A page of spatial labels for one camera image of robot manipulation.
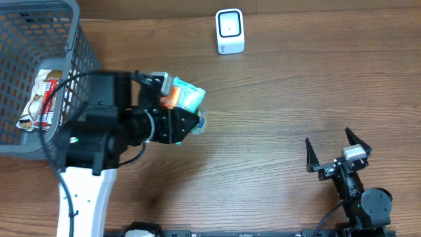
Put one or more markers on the orange tissue pack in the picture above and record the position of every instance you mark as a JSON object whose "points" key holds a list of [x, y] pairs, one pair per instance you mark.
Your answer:
{"points": [[170, 101]]}

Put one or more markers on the white barcode scanner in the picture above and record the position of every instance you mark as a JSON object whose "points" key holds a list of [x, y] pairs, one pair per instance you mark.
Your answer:
{"points": [[230, 31]]}

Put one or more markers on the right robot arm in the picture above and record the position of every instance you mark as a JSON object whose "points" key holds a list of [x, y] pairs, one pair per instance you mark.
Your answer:
{"points": [[367, 211]]}

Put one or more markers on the white brown snack bag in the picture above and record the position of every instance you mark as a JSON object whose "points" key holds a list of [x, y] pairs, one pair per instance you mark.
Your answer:
{"points": [[32, 117]]}

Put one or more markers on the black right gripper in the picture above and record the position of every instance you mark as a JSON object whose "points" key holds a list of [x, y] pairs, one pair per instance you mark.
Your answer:
{"points": [[333, 165]]}

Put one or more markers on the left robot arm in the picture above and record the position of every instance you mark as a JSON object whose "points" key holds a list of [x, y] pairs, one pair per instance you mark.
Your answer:
{"points": [[123, 109]]}

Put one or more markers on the teal wet wipes pack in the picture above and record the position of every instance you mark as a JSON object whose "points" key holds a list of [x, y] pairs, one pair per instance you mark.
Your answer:
{"points": [[190, 99]]}

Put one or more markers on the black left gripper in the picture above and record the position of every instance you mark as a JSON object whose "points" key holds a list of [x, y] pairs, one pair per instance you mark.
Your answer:
{"points": [[163, 126]]}

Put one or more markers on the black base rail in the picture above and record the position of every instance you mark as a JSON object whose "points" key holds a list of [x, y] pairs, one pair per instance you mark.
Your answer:
{"points": [[188, 233]]}

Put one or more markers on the grey plastic shopping basket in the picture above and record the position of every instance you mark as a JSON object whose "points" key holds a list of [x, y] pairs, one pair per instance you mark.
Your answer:
{"points": [[35, 36]]}

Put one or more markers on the red white snack bar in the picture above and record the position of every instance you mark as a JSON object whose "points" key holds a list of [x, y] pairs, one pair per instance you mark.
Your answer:
{"points": [[46, 105]]}

